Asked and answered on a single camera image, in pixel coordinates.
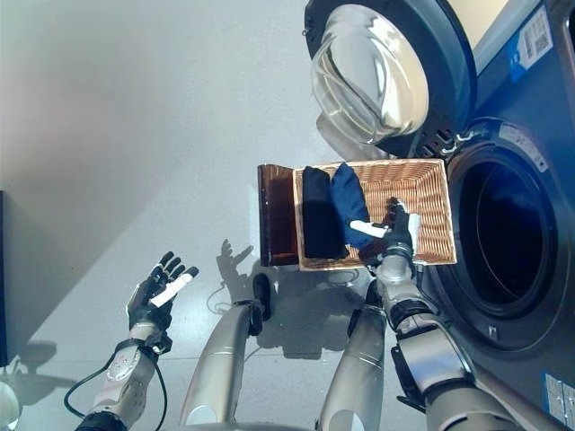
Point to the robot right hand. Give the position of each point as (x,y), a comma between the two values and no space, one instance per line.
(400,233)

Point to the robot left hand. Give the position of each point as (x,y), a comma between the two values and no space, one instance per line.
(148,305)

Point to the blue garment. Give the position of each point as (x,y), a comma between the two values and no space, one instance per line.
(350,197)

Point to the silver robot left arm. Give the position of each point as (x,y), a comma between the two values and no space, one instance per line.
(126,377)

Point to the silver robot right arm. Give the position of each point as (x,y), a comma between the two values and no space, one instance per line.
(431,354)

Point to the dark grey washing machine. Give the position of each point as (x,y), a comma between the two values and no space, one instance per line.
(516,112)

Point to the rectangular wicker basket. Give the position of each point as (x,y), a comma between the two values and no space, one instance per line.
(418,193)

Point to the black robot right foot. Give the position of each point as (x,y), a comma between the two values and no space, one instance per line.
(372,294)

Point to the black robot foot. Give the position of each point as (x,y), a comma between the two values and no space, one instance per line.
(262,294)
(372,294)

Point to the black folded garment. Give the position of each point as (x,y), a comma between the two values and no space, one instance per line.
(319,215)

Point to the black robot left foot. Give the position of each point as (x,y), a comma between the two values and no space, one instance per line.
(262,294)

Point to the silver robot right leg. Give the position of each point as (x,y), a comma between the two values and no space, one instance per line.
(355,368)

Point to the grey panel with dark edge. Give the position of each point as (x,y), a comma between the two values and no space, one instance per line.
(3,278)

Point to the round glass washer door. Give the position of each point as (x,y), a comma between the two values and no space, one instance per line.
(373,76)

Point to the white rounded object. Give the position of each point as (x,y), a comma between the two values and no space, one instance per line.
(9,404)

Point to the blue sticker with text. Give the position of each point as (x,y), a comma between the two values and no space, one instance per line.
(559,390)

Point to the blue white energy sticker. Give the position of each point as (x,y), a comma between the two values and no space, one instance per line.
(530,42)

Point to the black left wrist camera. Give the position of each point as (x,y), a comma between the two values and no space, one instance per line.
(161,345)

